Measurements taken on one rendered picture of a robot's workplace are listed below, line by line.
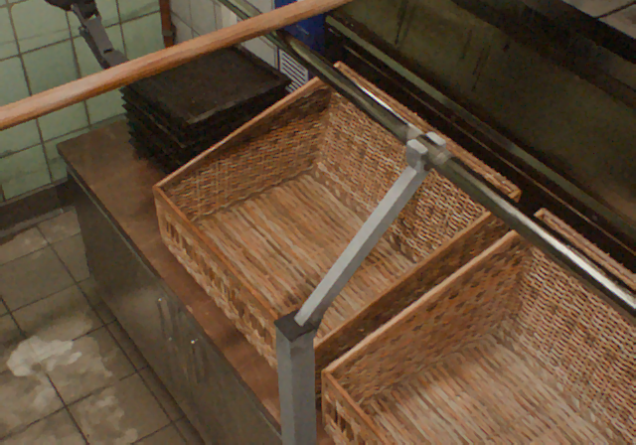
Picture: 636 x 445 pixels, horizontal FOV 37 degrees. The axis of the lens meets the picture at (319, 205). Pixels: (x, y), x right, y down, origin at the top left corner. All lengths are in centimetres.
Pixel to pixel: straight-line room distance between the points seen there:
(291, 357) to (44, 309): 153
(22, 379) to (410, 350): 126
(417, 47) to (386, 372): 62
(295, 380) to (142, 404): 115
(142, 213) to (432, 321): 76
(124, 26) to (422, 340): 156
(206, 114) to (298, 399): 80
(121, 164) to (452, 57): 87
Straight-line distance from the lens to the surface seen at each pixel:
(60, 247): 295
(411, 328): 161
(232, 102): 203
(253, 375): 174
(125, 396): 250
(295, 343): 130
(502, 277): 171
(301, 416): 143
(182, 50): 141
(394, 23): 188
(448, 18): 178
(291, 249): 195
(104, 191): 218
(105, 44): 160
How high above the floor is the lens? 191
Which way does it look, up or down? 40 degrees down
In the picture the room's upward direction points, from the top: 1 degrees counter-clockwise
